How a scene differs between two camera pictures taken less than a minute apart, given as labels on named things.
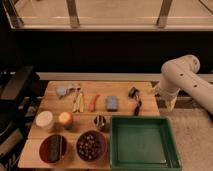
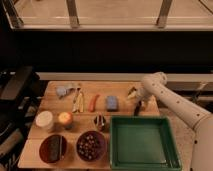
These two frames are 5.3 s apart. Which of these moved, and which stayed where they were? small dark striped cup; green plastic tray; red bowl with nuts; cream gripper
Moved: cream gripper
Stayed: small dark striped cup; red bowl with nuts; green plastic tray
